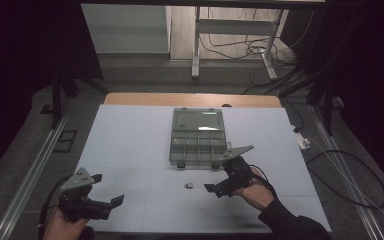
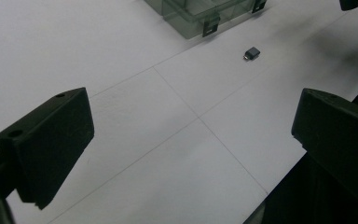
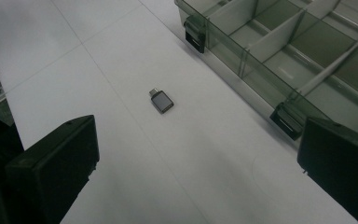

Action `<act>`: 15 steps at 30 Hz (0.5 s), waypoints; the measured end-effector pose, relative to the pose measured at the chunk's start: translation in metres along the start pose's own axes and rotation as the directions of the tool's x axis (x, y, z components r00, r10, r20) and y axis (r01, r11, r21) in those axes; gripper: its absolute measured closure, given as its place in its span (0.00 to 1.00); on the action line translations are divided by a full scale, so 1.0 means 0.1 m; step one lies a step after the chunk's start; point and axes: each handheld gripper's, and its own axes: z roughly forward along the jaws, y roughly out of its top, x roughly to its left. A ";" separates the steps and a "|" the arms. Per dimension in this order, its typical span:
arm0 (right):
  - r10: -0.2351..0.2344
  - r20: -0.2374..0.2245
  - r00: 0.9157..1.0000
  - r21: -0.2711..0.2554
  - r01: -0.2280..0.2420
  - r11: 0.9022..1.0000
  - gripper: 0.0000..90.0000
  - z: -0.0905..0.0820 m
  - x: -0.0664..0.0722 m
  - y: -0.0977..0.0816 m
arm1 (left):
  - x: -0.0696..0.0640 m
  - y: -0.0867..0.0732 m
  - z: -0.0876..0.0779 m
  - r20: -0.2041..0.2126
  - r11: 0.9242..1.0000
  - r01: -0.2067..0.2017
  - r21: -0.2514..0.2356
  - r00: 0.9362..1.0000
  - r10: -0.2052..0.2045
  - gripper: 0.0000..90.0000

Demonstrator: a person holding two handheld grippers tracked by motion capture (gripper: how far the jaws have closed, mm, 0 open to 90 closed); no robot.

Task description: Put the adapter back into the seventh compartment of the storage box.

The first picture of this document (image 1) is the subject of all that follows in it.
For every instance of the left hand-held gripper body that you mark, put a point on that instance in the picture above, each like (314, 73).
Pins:
(80, 200)

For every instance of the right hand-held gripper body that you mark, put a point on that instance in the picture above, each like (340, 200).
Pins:
(238, 173)

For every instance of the small grey adapter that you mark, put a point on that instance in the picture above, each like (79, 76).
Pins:
(189, 185)

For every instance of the grey transparent compartment box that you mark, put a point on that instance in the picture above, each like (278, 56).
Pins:
(196, 133)

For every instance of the person's right hand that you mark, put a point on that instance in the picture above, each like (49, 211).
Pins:
(256, 195)

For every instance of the person's left hand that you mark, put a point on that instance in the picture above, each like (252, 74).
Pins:
(61, 228)

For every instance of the dark floor socket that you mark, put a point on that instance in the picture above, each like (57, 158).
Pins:
(65, 140)

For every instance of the white table board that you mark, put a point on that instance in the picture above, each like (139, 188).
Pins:
(130, 140)

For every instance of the white power strip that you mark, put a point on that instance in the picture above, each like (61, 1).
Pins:
(302, 140)

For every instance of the wooden table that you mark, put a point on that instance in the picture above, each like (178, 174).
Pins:
(180, 99)

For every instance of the black stand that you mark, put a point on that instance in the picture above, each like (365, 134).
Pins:
(328, 100)
(56, 100)

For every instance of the white cabinet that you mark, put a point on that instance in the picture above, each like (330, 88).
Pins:
(126, 30)

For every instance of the metal floor rail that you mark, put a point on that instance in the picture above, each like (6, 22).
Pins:
(343, 166)
(30, 180)

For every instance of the white desk frame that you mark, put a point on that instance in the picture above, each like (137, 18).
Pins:
(233, 26)

